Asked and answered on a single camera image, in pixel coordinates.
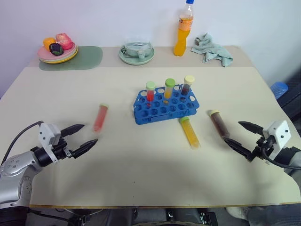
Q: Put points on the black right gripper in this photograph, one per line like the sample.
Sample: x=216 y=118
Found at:
x=263 y=147

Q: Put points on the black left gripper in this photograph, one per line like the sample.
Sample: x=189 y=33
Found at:
x=61 y=151

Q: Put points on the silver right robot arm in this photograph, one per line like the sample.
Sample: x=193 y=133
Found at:
x=295 y=160

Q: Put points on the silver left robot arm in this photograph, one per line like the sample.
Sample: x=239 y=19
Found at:
x=14 y=169

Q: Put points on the brown liquid tube, tan cap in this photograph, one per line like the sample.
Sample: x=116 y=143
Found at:
x=219 y=123

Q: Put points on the red liquid tube, yellowish cap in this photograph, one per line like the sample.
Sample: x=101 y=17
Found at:
x=101 y=118

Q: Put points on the yellow liquid tube, green cap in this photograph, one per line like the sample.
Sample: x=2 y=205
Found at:
x=190 y=133

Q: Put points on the dark brown tube, yellow cap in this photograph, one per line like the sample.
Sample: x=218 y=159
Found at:
x=187 y=88

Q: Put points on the blue plastic test tube rack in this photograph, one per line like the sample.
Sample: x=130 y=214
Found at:
x=164 y=113

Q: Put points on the red liquid tube, pale-green cap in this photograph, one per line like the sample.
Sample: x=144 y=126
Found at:
x=150 y=94

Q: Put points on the orange liquid tube, green cap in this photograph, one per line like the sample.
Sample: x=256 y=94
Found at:
x=169 y=90

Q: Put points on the blue bottle cap object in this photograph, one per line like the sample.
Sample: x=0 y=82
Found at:
x=279 y=89

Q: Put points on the black object beside table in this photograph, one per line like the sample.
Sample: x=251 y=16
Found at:
x=291 y=99

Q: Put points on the white rounded shape under table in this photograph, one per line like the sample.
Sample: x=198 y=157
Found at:
x=236 y=213

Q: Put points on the light green plate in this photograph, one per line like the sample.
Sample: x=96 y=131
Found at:
x=56 y=62

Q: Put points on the yellow plate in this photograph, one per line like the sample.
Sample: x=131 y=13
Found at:
x=70 y=58

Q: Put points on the green placemat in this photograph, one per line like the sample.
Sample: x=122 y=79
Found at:
x=89 y=57

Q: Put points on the plates with toy food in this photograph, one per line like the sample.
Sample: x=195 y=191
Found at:
x=45 y=54

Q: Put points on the dark purple toy food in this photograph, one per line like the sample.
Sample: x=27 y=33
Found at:
x=56 y=49

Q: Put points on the crumpled teal cloth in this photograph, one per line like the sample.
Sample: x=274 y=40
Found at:
x=212 y=50

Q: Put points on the pale green plate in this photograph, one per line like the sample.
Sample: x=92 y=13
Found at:
x=136 y=60

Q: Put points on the pink toy food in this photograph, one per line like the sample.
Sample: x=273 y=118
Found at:
x=64 y=41

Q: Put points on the orange toy food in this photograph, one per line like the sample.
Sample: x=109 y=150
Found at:
x=49 y=42

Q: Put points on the black rounded shape under table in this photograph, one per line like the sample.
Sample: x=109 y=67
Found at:
x=11 y=216

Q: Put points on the green cup in plastic wrap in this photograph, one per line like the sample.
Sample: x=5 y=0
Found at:
x=137 y=48

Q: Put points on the dark grey shapes under table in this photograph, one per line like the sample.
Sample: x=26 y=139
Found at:
x=152 y=217

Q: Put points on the orange drink plastic bottle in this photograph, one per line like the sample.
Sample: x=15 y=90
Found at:
x=182 y=37

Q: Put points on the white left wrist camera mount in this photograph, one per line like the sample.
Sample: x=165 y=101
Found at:
x=48 y=134

